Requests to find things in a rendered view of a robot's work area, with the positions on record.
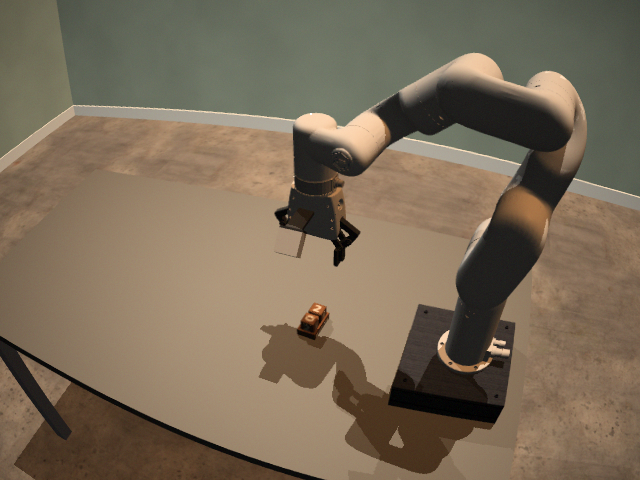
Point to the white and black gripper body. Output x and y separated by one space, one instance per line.
328 210

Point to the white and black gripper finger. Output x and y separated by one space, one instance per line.
339 251
280 215

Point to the orange number cube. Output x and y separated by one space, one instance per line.
310 322
318 310

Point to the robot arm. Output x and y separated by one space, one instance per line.
541 120

